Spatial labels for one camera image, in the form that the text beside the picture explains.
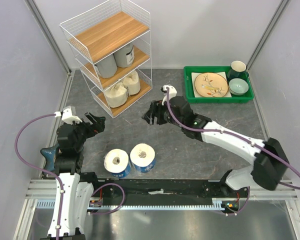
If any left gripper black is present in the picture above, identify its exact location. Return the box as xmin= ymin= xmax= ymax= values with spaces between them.
xmin=69 ymin=112 xmax=105 ymax=151

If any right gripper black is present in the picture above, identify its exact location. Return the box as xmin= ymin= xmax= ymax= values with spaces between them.
xmin=142 ymin=100 xmax=184 ymax=128

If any cream roll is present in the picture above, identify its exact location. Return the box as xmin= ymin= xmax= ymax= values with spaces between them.
xmin=122 ymin=70 xmax=141 ymax=96
xmin=104 ymin=82 xmax=128 ymax=108

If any grey paper towel roll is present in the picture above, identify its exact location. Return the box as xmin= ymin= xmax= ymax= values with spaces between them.
xmin=113 ymin=43 xmax=135 ymax=68

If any white wire wooden shelf rack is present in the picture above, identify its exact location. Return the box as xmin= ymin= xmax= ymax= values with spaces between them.
xmin=59 ymin=0 xmax=153 ymax=118

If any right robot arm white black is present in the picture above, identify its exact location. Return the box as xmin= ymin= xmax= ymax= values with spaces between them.
xmin=142 ymin=96 xmax=289 ymax=197

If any blue wrapped roll right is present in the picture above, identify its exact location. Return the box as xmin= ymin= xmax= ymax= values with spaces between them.
xmin=129 ymin=143 xmax=156 ymax=173

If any blue wrapped roll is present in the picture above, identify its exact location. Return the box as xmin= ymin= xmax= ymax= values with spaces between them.
xmin=104 ymin=148 xmax=131 ymax=179
xmin=129 ymin=143 xmax=156 ymax=173

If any blue wrapped roll left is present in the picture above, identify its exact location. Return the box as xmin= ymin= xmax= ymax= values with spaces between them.
xmin=104 ymin=148 xmax=131 ymax=179

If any blue star shaped dish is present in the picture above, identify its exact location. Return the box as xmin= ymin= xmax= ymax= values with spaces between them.
xmin=40 ymin=144 xmax=60 ymax=172

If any decorated ceramic plate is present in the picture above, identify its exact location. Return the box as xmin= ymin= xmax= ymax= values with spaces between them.
xmin=194 ymin=72 xmax=229 ymax=98

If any light green ceramic bowl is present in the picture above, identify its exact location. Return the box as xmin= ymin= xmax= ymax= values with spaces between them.
xmin=228 ymin=78 xmax=249 ymax=96

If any dark green ceramic cup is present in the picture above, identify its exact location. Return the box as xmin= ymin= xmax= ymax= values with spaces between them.
xmin=226 ymin=60 xmax=249 ymax=81

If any green plastic tray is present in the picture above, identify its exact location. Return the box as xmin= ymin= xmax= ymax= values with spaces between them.
xmin=183 ymin=66 xmax=254 ymax=104

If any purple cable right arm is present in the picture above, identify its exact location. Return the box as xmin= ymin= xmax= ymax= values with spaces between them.
xmin=165 ymin=87 xmax=300 ymax=216

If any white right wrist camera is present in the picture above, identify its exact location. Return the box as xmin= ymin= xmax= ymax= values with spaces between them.
xmin=161 ymin=84 xmax=178 ymax=106

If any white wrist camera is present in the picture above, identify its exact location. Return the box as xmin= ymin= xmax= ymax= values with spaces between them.
xmin=161 ymin=84 xmax=178 ymax=106
xmin=54 ymin=106 xmax=83 ymax=125

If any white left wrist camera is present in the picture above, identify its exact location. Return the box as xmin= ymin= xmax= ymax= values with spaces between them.
xmin=54 ymin=106 xmax=83 ymax=125

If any aluminium frame rail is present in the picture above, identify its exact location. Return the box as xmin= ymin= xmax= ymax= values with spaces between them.
xmin=26 ymin=179 xmax=298 ymax=201

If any blue grey cable duct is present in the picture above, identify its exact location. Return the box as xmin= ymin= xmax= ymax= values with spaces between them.
xmin=36 ymin=199 xmax=239 ymax=211

